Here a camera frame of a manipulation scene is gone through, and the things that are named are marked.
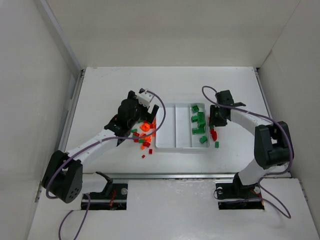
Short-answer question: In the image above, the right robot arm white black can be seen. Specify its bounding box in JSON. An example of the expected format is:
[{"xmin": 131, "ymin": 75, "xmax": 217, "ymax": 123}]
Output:
[{"xmin": 210, "ymin": 90, "xmax": 294, "ymax": 198}]

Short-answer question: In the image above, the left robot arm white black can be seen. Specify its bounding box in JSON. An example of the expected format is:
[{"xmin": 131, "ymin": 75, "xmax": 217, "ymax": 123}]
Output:
[{"xmin": 41, "ymin": 88, "xmax": 160, "ymax": 204}]

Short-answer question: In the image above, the orange round lego piece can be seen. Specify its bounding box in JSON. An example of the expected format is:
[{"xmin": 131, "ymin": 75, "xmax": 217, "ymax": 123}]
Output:
[{"xmin": 140, "ymin": 123, "xmax": 151, "ymax": 132}]

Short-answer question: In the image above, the green lego brick in tray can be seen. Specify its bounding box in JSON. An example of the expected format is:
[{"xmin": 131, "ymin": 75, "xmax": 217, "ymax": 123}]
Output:
[{"xmin": 199, "ymin": 135, "xmax": 208, "ymax": 144}]

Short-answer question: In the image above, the white three-compartment tray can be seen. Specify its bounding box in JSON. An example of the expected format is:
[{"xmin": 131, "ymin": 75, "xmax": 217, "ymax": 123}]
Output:
[{"xmin": 155, "ymin": 102, "xmax": 210, "ymax": 153}]

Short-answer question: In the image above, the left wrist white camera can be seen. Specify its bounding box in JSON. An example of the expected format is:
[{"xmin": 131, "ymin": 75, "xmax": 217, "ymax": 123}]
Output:
[{"xmin": 136, "ymin": 88, "xmax": 154, "ymax": 108}]

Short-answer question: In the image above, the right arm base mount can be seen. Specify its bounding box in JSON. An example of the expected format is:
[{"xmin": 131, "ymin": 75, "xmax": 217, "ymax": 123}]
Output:
[{"xmin": 214, "ymin": 181, "xmax": 265, "ymax": 210}]

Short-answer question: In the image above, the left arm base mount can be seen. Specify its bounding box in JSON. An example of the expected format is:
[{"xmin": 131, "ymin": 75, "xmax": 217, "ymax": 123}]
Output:
[{"xmin": 80, "ymin": 171, "xmax": 129, "ymax": 211}]

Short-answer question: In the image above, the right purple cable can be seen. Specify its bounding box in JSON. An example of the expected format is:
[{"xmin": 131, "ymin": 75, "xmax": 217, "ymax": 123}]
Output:
[{"xmin": 201, "ymin": 85, "xmax": 295, "ymax": 219}]

